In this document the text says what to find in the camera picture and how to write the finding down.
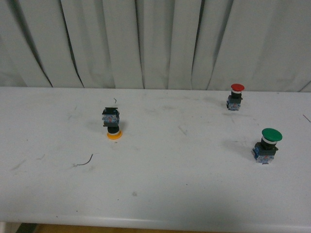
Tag yellow push button switch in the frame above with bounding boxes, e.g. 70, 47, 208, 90
102, 107, 122, 140

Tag white pleated curtain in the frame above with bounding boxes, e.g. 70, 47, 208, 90
0, 0, 311, 92

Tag red push button switch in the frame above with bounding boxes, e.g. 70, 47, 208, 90
226, 83, 245, 111

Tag green push button switch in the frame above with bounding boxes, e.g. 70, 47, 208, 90
252, 128, 283, 164

